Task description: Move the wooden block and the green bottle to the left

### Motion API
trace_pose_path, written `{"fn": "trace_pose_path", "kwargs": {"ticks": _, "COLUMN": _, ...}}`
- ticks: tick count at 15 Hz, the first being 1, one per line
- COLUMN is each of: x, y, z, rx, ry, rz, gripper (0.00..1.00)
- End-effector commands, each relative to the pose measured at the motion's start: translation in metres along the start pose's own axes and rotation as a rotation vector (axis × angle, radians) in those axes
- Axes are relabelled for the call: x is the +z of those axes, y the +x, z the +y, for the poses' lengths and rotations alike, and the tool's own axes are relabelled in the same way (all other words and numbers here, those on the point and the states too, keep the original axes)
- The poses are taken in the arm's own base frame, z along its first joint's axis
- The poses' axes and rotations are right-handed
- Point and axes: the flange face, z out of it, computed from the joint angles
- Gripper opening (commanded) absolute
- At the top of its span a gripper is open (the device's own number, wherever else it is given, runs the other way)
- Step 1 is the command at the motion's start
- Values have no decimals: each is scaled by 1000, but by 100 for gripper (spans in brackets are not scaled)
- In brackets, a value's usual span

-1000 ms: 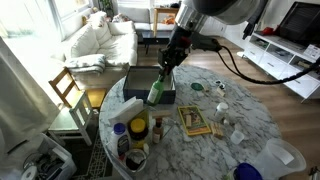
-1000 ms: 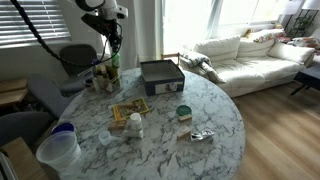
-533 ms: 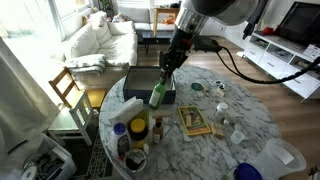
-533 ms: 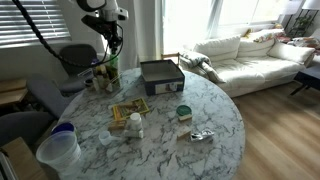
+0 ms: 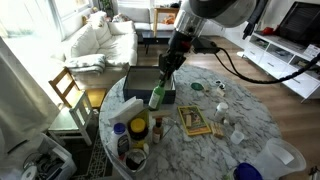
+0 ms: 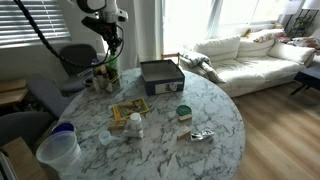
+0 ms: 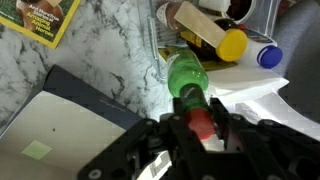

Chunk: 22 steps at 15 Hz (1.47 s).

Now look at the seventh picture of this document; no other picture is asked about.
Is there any yellow animal picture book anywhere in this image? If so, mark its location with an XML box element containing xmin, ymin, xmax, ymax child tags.
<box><xmin>0</xmin><ymin>0</ymin><xmax>82</xmax><ymax>50</ymax></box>

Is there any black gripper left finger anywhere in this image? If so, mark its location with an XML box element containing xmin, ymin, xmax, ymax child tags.
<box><xmin>77</xmin><ymin>97</ymin><xmax>208</xmax><ymax>180</ymax></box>

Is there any green bottle with red cap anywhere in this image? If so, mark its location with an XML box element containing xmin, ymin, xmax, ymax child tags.
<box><xmin>166</xmin><ymin>47</ymin><xmax>218</xmax><ymax>141</ymax></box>

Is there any white bottle with blue cap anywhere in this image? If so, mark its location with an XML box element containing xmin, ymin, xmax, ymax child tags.
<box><xmin>235</xmin><ymin>28</ymin><xmax>284</xmax><ymax>70</ymax></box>

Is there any white paper stack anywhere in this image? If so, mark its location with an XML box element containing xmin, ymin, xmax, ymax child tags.
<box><xmin>205</xmin><ymin>64</ymin><xmax>320</xmax><ymax>142</ymax></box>

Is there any clear plastic organizer bin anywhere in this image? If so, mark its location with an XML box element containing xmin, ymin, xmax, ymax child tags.
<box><xmin>136</xmin><ymin>0</ymin><xmax>282</xmax><ymax>85</ymax></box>

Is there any dark blue open box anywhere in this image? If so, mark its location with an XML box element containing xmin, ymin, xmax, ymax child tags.
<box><xmin>0</xmin><ymin>64</ymin><xmax>145</xmax><ymax>180</ymax></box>

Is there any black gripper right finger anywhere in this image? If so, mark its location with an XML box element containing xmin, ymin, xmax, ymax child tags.
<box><xmin>209</xmin><ymin>97</ymin><xmax>320</xmax><ymax>180</ymax></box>

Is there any dark jar with yellow lid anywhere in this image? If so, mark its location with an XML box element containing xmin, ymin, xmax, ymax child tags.
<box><xmin>181</xmin><ymin>18</ymin><xmax>250</xmax><ymax>63</ymax></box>

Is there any green sticky note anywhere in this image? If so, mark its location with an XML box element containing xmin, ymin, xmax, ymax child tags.
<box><xmin>20</xmin><ymin>139</ymin><xmax>54</xmax><ymax>161</ymax></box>

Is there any small wooden block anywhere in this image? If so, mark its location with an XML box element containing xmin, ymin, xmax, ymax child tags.
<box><xmin>45</xmin><ymin>0</ymin><xmax>63</xmax><ymax>7</ymax></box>

